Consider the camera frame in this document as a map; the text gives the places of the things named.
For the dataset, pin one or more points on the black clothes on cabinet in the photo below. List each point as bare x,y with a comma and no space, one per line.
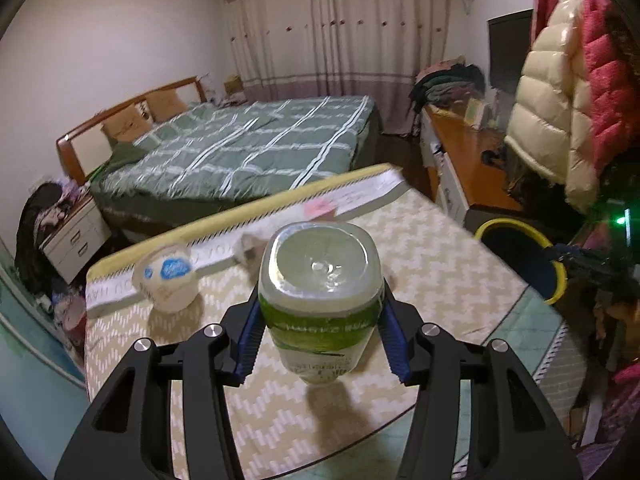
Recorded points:
43,213

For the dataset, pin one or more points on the brown pillow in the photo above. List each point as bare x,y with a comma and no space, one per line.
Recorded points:
126,126
165,104

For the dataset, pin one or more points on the green plaid duvet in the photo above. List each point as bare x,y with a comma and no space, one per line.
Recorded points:
210,159

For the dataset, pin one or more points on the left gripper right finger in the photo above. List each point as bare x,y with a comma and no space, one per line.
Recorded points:
514,432

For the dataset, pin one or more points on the brown pillow right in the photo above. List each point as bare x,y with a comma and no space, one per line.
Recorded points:
165,104

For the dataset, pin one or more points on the red puffer jacket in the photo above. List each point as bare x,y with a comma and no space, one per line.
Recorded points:
614,105

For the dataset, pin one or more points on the red bucket on floor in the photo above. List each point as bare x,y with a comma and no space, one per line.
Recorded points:
70,317

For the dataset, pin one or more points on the green label plastic bottle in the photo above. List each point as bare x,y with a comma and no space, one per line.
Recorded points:
320,287

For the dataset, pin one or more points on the wooden bed with headboard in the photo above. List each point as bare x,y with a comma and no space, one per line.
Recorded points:
85,150

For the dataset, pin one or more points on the pink white curtain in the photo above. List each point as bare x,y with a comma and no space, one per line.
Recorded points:
293,49

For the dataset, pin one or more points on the white bedside drawer cabinet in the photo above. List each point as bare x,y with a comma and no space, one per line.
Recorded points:
79,238

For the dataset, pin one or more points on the black television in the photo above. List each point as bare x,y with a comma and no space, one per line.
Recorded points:
509,43

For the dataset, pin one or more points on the white paper cup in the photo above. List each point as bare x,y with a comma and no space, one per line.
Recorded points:
248,251

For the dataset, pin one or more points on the cream puffer jacket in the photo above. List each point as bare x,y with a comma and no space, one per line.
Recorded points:
550,128

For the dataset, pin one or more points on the brown pillow left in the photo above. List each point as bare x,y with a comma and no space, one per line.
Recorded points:
126,126

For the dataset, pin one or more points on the yellow rimmed trash bin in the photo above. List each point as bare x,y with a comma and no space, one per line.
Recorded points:
528,253

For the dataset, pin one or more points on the white blue-label yogurt tub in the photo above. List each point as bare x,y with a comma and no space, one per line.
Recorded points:
166,277

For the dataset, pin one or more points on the clothes pile on desk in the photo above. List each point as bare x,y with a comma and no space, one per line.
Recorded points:
447,82

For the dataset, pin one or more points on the pink white tissue pack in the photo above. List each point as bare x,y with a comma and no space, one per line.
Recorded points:
319,208

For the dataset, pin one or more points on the cardboard box far nightstand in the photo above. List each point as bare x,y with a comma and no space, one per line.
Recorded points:
233,85

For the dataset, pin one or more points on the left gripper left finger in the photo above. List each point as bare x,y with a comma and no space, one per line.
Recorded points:
125,433

